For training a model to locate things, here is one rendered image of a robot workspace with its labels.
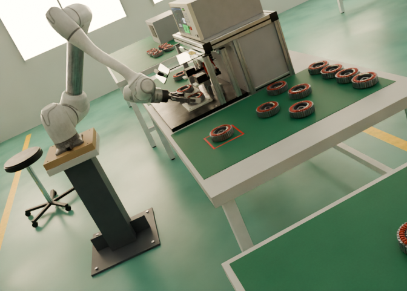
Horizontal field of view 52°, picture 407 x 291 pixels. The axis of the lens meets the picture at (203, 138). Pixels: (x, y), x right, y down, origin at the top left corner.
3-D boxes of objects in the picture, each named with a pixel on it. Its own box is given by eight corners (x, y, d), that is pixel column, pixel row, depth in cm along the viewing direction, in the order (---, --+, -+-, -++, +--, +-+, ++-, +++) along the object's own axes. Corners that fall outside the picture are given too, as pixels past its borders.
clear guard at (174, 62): (164, 84, 219) (159, 74, 217) (155, 77, 241) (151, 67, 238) (219, 58, 224) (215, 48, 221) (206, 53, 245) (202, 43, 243)
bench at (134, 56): (149, 151, 416) (116, 83, 386) (126, 107, 584) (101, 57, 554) (247, 103, 431) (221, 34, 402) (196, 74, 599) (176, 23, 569)
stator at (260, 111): (264, 120, 197) (262, 114, 195) (254, 115, 207) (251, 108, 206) (284, 110, 199) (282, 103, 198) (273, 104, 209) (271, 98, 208)
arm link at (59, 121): (48, 146, 256) (29, 115, 248) (63, 132, 271) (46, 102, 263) (69, 140, 250) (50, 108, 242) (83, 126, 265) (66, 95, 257)
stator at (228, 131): (211, 144, 195) (208, 138, 194) (212, 134, 205) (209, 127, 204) (234, 138, 193) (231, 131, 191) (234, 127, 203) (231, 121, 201)
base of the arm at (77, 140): (56, 158, 249) (51, 150, 247) (56, 147, 269) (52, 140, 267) (84, 144, 251) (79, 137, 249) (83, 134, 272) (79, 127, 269)
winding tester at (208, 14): (200, 41, 226) (186, 3, 218) (180, 34, 265) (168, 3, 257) (263, 12, 231) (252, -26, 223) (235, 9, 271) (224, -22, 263)
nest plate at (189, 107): (189, 112, 240) (188, 109, 239) (182, 106, 253) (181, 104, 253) (212, 100, 242) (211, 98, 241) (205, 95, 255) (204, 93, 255)
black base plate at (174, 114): (172, 132, 227) (171, 129, 226) (151, 105, 285) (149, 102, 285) (249, 95, 234) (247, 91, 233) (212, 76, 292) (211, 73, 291)
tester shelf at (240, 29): (205, 53, 217) (201, 45, 215) (174, 41, 279) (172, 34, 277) (278, 19, 223) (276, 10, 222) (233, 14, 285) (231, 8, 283)
